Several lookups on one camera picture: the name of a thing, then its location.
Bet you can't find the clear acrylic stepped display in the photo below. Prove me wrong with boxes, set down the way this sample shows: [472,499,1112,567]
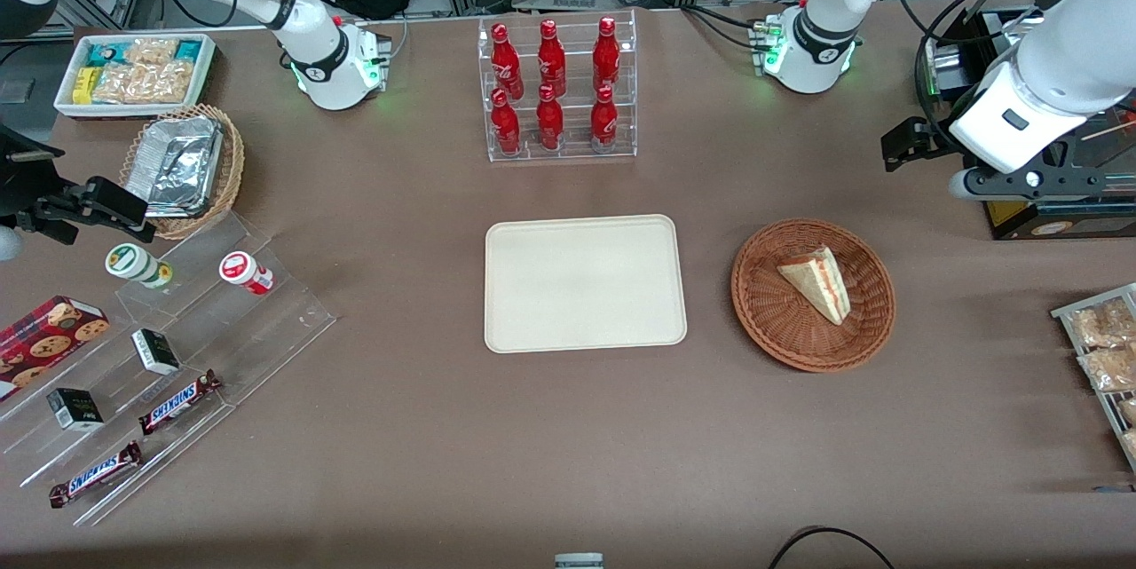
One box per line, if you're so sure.
[0,209,338,527]

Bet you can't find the white rectangular snack bin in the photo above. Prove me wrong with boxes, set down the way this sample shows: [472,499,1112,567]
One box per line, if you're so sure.
[53,33,217,119]

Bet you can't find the red cola bottle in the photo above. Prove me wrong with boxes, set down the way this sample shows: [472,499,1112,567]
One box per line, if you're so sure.
[536,83,565,151]
[491,88,522,155]
[491,22,525,101]
[593,16,621,93]
[538,19,567,98]
[590,85,619,153]

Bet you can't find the black cable loop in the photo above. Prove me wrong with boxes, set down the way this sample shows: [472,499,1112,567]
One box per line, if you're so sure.
[768,526,895,569]

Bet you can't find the green lidded white cup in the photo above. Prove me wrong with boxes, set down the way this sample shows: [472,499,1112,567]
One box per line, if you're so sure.
[105,243,174,289]

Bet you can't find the round brown wicker basket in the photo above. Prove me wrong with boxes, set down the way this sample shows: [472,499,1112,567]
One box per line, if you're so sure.
[730,218,896,373]

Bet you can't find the large clear rice cracker bag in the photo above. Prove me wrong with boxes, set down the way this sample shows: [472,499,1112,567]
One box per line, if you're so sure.
[93,61,194,104]

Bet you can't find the triangular sandwich wedge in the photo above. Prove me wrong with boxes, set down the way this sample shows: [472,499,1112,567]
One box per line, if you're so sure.
[777,246,852,327]

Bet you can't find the tray of packaged snacks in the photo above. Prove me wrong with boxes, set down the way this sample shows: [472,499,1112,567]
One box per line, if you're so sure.
[1051,283,1136,472]

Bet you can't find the black hot dog roller machine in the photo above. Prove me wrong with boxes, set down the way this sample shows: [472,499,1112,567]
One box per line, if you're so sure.
[923,8,1136,241]

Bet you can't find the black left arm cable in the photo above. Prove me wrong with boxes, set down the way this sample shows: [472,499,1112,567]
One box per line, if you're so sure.
[890,0,1053,153]

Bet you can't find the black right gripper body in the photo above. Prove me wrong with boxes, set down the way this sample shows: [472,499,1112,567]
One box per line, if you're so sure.
[0,121,68,234]

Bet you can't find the clear acrylic bottle rack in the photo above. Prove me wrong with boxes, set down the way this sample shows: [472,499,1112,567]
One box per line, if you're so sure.
[477,8,638,163]

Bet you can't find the brown snickers bar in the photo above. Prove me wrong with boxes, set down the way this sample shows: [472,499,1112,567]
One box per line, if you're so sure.
[49,441,144,509]
[138,369,223,436]

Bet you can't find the small black box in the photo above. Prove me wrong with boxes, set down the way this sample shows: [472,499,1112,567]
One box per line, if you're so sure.
[46,388,105,432]
[131,328,181,376]

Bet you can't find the silver foil tray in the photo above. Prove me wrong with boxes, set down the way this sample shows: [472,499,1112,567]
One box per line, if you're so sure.
[124,115,225,219]

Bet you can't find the red cookie box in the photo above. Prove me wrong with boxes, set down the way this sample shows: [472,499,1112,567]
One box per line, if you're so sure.
[0,296,111,401]

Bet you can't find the beige rectangular serving tray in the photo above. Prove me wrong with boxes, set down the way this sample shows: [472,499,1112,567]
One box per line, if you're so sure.
[484,214,689,354]

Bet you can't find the red lidded white cup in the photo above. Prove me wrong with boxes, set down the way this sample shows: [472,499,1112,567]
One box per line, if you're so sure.
[219,251,275,296]

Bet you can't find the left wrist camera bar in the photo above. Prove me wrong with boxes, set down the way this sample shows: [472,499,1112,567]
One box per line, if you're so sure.
[948,162,1136,202]

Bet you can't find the oval light wicker basket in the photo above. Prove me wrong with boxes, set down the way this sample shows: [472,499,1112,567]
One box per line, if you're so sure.
[119,103,246,241]

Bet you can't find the small clear rice cracker bag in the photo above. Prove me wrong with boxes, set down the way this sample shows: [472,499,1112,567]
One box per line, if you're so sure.
[124,38,178,66]

